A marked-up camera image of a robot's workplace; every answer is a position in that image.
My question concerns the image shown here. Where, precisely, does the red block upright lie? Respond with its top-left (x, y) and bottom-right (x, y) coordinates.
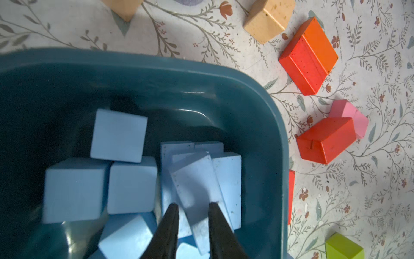
top-left (287, 169), bottom-right (295, 225)

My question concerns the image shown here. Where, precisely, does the pink block back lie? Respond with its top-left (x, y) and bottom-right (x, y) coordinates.
top-left (329, 99), bottom-right (369, 139)

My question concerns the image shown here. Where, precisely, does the purple oval pad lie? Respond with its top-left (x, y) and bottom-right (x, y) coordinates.
top-left (175, 0), bottom-right (204, 6)

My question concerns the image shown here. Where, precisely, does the blue long block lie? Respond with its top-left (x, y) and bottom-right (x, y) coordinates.
top-left (168, 152), bottom-right (233, 256)

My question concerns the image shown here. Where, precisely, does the red block middle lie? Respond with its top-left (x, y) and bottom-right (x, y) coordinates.
top-left (296, 118), bottom-right (356, 165)

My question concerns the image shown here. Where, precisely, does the small wooden cube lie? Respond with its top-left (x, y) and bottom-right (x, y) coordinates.
top-left (243, 0), bottom-right (295, 44)

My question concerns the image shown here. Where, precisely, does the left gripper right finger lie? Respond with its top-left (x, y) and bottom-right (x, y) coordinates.
top-left (208, 202), bottom-right (249, 259)

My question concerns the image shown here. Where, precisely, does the blue block in bin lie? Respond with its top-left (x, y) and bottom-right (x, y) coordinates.
top-left (211, 152), bottom-right (242, 230)

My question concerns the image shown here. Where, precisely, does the orange red block back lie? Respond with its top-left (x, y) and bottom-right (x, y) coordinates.
top-left (279, 17), bottom-right (338, 96)

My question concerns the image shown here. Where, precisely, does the blue flat block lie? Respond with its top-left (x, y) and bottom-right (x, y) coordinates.
top-left (194, 141), bottom-right (224, 154)

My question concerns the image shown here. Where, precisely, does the green cube block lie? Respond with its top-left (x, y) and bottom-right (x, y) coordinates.
top-left (325, 233), bottom-right (364, 259)

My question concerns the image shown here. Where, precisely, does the teal plastic bin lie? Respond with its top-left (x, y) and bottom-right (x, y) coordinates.
top-left (1, 48), bottom-right (289, 259)

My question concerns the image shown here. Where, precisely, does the blue cube in bin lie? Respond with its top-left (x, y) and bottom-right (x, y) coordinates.
top-left (107, 156), bottom-right (158, 214)
top-left (90, 109), bottom-right (148, 163)
top-left (42, 158), bottom-right (113, 224)
top-left (176, 236), bottom-right (210, 259)
top-left (98, 212), bottom-right (157, 259)

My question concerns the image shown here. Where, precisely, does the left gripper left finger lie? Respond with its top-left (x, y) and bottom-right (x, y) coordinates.
top-left (140, 204), bottom-right (179, 259)

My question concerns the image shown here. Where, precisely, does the small wooden cylinder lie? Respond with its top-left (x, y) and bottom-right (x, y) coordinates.
top-left (101, 0), bottom-right (143, 22)

